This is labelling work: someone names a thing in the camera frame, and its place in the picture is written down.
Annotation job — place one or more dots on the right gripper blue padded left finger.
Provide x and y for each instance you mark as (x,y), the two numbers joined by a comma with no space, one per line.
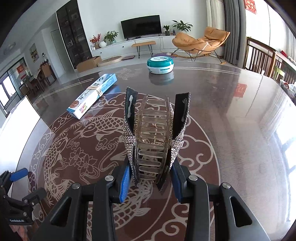
(68,219)

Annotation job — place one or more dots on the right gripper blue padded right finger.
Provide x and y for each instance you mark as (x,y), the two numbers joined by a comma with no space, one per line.
(233,218)

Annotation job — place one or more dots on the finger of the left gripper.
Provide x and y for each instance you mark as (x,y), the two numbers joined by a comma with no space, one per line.
(35,197)
(9,178)

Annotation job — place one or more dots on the rhinestone hair claw clip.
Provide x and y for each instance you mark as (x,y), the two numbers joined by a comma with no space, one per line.
(153,134)

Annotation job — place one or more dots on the blue white toothpaste box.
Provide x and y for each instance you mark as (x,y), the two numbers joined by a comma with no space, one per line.
(85,100)

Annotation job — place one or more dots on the cardboard box on floor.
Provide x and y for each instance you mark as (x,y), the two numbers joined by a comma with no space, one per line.
(88,64)

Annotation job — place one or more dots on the teal white round container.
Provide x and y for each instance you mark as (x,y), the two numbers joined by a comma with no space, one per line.
(160,65)

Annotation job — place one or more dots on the wooden bench stool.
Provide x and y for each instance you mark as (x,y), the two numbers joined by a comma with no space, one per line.
(147,45)

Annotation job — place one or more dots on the red flower vase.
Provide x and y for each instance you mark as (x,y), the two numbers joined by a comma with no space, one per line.
(95,40)

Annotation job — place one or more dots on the white tv cabinet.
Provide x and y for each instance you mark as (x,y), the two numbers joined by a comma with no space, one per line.
(163,44)

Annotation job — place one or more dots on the green potted plant left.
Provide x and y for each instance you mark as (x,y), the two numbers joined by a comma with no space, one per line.
(110,37)

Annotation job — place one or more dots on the green potted plant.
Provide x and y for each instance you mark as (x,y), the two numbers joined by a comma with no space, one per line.
(110,37)
(181,26)

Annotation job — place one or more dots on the orange lounge chair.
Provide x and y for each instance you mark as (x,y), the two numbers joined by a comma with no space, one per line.
(208,44)

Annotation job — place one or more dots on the black television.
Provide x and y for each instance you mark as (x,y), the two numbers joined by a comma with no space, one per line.
(141,26)

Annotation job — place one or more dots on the dark wooden dining chair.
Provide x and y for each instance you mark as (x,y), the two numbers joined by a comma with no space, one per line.
(263,59)

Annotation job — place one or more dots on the dark display cabinet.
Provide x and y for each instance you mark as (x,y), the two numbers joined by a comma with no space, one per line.
(72,32)

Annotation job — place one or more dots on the small potted plant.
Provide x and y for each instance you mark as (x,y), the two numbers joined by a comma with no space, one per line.
(167,29)

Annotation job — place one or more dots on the green potted plant right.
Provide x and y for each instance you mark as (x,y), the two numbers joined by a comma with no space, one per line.
(181,26)

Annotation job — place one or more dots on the grey curtain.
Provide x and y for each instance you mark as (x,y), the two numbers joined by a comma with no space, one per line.
(235,23)

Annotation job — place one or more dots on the wall painting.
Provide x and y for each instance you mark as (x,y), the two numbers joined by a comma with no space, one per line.
(33,53)

